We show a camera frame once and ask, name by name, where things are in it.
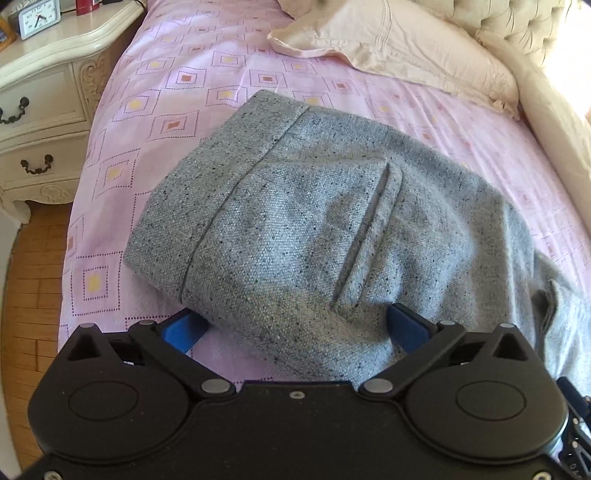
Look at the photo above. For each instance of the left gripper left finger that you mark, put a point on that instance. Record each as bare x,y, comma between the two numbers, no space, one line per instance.
165,345

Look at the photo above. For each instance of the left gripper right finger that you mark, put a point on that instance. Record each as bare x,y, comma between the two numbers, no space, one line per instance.
428,346

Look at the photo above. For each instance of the grey tweed pants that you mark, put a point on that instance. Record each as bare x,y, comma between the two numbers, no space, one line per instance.
294,228

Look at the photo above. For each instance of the cream duvet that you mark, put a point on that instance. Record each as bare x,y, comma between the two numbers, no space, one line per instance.
563,135

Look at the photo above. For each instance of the pink patterned bed sheet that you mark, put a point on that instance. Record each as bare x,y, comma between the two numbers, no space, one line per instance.
193,63

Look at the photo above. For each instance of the cream nightstand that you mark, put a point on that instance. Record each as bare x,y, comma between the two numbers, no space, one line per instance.
51,87

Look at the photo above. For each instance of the cream pillow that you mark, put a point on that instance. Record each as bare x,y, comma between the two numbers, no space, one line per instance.
398,39

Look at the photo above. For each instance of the tufted cream headboard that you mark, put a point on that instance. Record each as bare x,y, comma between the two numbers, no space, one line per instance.
531,26

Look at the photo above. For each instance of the red water bottle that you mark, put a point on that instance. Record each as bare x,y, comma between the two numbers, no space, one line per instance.
84,7

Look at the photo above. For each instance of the white alarm clock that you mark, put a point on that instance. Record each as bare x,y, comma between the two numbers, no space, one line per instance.
38,17

